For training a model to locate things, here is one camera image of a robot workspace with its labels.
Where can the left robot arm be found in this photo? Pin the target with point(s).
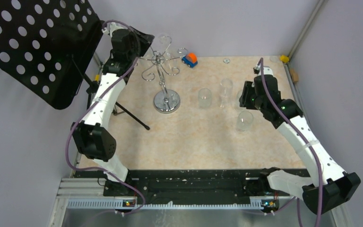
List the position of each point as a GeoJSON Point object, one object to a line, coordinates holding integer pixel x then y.
{"type": "Point", "coordinates": [91, 134]}

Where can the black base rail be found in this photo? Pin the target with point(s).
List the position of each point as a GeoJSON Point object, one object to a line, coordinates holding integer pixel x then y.
{"type": "Point", "coordinates": [189, 189]}

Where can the wine glass removed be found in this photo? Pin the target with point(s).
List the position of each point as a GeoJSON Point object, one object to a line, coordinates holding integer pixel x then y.
{"type": "Point", "coordinates": [204, 98]}
{"type": "Point", "coordinates": [225, 92]}
{"type": "Point", "coordinates": [239, 103]}

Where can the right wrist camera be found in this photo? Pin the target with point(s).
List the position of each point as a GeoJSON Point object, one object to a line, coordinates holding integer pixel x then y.
{"type": "Point", "coordinates": [259, 70]}

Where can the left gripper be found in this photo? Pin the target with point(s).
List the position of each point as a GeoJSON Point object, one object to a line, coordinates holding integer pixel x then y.
{"type": "Point", "coordinates": [144, 39]}

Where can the white round token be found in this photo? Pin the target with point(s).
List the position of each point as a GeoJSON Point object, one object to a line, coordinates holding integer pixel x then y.
{"type": "Point", "coordinates": [226, 60]}

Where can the orange blue toy car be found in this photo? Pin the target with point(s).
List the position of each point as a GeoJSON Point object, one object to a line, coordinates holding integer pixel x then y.
{"type": "Point", "coordinates": [190, 60]}

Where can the chrome wine glass rack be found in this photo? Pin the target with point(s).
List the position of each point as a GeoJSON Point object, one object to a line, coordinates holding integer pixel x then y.
{"type": "Point", "coordinates": [166, 101]}

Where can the small wooden block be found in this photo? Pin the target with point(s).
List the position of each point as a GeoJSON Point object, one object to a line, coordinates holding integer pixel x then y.
{"type": "Point", "coordinates": [294, 75]}

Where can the yellow corner piece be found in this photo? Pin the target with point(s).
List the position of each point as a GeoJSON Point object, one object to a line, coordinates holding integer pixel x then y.
{"type": "Point", "coordinates": [284, 58]}

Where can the black perforated music stand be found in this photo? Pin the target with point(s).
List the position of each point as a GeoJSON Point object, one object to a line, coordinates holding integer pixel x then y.
{"type": "Point", "coordinates": [47, 45]}

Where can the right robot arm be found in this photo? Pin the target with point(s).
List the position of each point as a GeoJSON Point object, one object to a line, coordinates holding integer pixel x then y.
{"type": "Point", "coordinates": [327, 182]}

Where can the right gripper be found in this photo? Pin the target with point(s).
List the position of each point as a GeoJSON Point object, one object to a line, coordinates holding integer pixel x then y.
{"type": "Point", "coordinates": [249, 87]}

